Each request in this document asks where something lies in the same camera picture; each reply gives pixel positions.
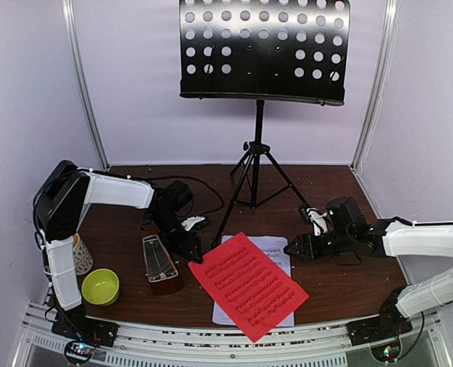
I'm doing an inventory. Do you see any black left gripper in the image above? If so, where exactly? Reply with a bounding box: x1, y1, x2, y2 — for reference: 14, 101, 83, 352
147, 210, 203, 263

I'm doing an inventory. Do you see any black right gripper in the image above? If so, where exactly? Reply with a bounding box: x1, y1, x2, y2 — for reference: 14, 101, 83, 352
283, 229, 354, 263

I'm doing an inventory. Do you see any black perforated music stand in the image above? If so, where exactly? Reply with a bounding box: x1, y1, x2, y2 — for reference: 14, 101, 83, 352
178, 0, 348, 248

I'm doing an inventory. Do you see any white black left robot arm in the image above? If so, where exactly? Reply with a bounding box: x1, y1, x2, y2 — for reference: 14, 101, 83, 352
33, 160, 202, 339

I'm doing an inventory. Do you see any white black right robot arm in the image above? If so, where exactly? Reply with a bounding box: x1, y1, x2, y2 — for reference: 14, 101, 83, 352
283, 196, 453, 338

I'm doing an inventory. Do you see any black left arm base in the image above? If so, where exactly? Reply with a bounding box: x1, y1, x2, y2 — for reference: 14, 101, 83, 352
51, 313, 118, 347

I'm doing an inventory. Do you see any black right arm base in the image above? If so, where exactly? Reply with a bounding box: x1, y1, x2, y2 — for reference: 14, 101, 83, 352
346, 306, 413, 346

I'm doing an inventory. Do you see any white sheet music page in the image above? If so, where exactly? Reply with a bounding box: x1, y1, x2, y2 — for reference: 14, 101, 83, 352
212, 236, 291, 326

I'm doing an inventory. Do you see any brown wooden metronome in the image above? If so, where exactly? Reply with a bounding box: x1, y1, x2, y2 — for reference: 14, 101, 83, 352
141, 229, 184, 296

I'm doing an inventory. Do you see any red sheet music page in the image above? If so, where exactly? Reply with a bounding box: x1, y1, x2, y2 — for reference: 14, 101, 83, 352
188, 232, 309, 343

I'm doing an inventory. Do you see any lime green bowl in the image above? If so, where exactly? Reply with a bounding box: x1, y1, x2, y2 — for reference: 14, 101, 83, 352
81, 268, 120, 307

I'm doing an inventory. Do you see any patterned mug yellow inside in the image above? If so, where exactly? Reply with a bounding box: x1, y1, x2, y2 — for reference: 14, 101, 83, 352
73, 233, 94, 276

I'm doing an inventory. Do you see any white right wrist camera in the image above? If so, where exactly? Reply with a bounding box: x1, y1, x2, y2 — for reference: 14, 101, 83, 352
298, 204, 328, 236

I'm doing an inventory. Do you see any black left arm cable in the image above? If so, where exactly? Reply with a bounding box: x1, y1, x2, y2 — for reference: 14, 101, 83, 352
149, 174, 226, 219

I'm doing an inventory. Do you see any aluminium front rail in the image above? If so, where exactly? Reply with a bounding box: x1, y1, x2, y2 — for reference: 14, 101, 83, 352
21, 301, 441, 367

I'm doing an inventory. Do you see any right aluminium frame post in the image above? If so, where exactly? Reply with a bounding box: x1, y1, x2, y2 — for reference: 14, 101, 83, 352
351, 0, 400, 175

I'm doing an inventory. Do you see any aluminium frame post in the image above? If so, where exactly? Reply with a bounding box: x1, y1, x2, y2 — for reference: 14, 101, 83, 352
61, 0, 110, 171
351, 0, 400, 175

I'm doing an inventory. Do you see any left aluminium frame post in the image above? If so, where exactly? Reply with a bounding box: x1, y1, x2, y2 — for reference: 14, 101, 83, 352
61, 0, 110, 171

